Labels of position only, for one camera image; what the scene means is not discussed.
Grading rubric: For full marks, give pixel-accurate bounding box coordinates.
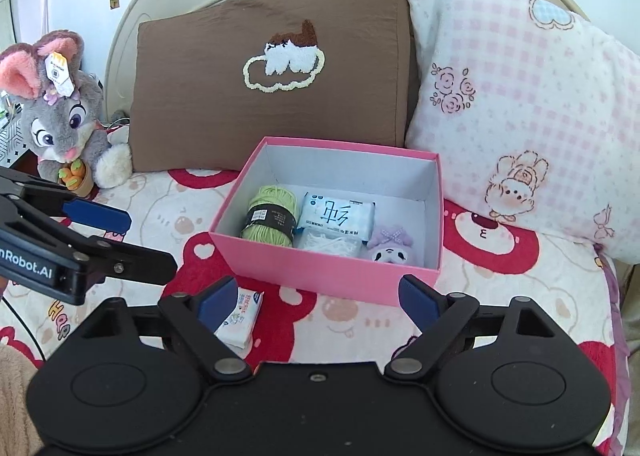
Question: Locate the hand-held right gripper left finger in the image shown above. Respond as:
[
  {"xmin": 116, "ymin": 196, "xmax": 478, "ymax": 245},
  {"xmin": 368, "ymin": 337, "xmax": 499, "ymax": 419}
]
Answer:
[{"xmin": 60, "ymin": 276, "xmax": 251, "ymax": 383}]

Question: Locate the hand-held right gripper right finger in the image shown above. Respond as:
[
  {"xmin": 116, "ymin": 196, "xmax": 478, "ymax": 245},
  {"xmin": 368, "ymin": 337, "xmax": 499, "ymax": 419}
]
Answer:
[{"xmin": 385, "ymin": 274, "xmax": 576, "ymax": 382}]

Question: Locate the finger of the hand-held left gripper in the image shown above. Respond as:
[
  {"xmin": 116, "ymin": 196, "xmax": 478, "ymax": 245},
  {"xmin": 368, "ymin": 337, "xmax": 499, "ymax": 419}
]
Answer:
[
  {"xmin": 75, "ymin": 237, "xmax": 178, "ymax": 287},
  {"xmin": 0, "ymin": 167, "xmax": 132, "ymax": 237}
]

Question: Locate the small white tissue pack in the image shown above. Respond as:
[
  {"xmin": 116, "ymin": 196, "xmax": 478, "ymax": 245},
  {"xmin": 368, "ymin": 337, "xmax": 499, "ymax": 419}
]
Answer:
[{"xmin": 214, "ymin": 287, "xmax": 264, "ymax": 350}]

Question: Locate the purple plush toy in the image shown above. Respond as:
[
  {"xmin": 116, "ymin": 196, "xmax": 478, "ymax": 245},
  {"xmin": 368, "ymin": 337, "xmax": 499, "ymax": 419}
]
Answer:
[{"xmin": 366, "ymin": 224, "xmax": 426, "ymax": 267}]

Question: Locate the pink cardboard box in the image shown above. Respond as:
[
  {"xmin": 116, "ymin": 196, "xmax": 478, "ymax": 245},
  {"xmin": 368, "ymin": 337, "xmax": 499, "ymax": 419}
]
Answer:
[{"xmin": 208, "ymin": 136, "xmax": 445, "ymax": 307}]

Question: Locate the clear floss pick box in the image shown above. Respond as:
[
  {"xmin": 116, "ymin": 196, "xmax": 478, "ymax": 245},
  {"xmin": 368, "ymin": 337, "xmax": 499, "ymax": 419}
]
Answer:
[{"xmin": 294, "ymin": 230, "xmax": 363, "ymax": 257}]

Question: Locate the green yarn ball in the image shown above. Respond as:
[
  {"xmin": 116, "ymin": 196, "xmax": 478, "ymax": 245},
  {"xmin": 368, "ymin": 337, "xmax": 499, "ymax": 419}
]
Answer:
[{"xmin": 240, "ymin": 184, "xmax": 299, "ymax": 243}]

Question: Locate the blue white wet wipes pack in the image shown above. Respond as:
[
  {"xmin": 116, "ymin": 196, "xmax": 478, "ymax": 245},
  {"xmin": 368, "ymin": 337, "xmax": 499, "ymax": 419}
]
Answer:
[{"xmin": 295, "ymin": 192, "xmax": 377, "ymax": 240}]

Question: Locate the bear printed blanket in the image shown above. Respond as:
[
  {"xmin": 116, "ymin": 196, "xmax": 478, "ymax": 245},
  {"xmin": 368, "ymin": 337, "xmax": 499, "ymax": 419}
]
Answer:
[{"xmin": 0, "ymin": 168, "xmax": 621, "ymax": 456}]

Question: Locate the grey rabbit plush toy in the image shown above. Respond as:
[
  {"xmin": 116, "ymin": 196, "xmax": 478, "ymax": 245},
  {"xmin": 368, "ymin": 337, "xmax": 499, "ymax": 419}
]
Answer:
[{"xmin": 0, "ymin": 30, "xmax": 133, "ymax": 199}]

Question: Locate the black white patterned box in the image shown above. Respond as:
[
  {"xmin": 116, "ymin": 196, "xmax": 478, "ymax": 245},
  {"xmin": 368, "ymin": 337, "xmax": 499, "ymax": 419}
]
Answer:
[{"xmin": 0, "ymin": 90, "xmax": 28, "ymax": 169}]

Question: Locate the beige fluffy cloth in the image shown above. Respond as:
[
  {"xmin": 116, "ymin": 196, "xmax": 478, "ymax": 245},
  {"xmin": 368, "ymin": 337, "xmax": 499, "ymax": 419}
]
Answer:
[{"xmin": 0, "ymin": 343, "xmax": 48, "ymax": 456}]

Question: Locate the brown embroidered pillow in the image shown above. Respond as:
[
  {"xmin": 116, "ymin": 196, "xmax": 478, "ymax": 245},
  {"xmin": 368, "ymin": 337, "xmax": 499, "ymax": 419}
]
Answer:
[{"xmin": 129, "ymin": 0, "xmax": 416, "ymax": 174}]

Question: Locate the purple bed sheet trim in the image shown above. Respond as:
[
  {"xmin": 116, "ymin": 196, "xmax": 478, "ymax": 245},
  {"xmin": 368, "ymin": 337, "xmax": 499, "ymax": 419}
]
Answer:
[{"xmin": 594, "ymin": 243, "xmax": 628, "ymax": 456}]

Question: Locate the pink checkered pillow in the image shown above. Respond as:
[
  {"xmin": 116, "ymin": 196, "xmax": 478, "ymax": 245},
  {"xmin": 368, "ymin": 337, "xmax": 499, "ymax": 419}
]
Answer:
[{"xmin": 401, "ymin": 0, "xmax": 640, "ymax": 267}]

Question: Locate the black cable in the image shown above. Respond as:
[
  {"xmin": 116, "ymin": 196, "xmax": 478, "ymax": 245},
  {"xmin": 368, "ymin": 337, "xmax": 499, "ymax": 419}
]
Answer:
[{"xmin": 0, "ymin": 293, "xmax": 46, "ymax": 367}]

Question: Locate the white charging cable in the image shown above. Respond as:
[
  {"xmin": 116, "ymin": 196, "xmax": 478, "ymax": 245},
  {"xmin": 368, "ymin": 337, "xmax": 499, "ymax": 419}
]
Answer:
[{"xmin": 100, "ymin": 110, "xmax": 132, "ymax": 131}]

